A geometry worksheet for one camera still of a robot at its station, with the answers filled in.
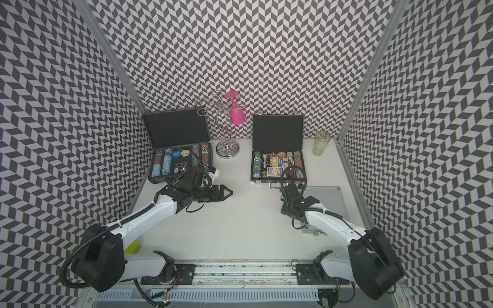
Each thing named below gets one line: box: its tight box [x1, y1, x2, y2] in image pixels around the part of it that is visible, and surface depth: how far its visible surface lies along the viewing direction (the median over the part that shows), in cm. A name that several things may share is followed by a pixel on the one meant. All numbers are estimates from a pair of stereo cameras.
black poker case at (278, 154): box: [250, 114, 305, 189], surface depth 108 cm
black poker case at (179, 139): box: [141, 107, 214, 184], surface depth 107 cm
